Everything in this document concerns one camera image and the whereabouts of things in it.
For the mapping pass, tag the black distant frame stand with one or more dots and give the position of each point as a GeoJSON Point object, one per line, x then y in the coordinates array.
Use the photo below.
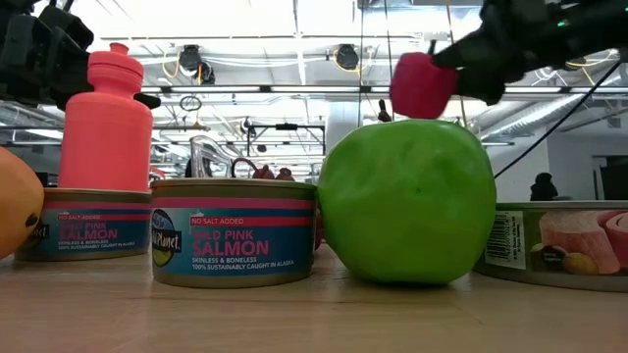
{"type": "Point", "coordinates": [287, 126]}

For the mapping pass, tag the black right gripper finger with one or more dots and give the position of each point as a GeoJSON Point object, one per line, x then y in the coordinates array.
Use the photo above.
{"type": "Point", "coordinates": [483, 85]}
{"type": "Point", "coordinates": [466, 54]}

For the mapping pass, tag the blue label salmon can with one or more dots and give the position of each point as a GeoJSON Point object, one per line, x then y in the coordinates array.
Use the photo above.
{"type": "Point", "coordinates": [88, 235]}
{"type": "Point", "coordinates": [230, 245]}

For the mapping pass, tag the tuna can with barcode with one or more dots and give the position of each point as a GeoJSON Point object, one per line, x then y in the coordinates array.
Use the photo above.
{"type": "Point", "coordinates": [564, 245]}

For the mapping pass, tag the orange plastic squeeze bottle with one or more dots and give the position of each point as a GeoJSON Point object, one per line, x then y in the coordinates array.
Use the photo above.
{"type": "Point", "coordinates": [105, 142]}

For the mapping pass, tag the dark red toy grapes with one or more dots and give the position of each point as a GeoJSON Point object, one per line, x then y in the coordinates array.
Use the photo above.
{"type": "Point", "coordinates": [265, 173]}

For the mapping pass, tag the red toy pepper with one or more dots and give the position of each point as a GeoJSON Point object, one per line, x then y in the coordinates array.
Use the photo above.
{"type": "Point", "coordinates": [422, 88]}

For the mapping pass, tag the long ceiling light bar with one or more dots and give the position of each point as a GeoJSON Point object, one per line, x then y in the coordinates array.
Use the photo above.
{"type": "Point", "coordinates": [294, 89]}

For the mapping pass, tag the person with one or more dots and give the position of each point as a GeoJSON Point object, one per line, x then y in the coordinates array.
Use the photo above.
{"type": "Point", "coordinates": [543, 187]}

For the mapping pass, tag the green toy apple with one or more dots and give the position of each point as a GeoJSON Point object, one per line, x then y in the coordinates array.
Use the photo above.
{"type": "Point", "coordinates": [407, 206]}

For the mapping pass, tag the toy orange fruit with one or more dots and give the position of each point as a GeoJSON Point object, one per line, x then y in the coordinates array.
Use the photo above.
{"type": "Point", "coordinates": [17, 206]}

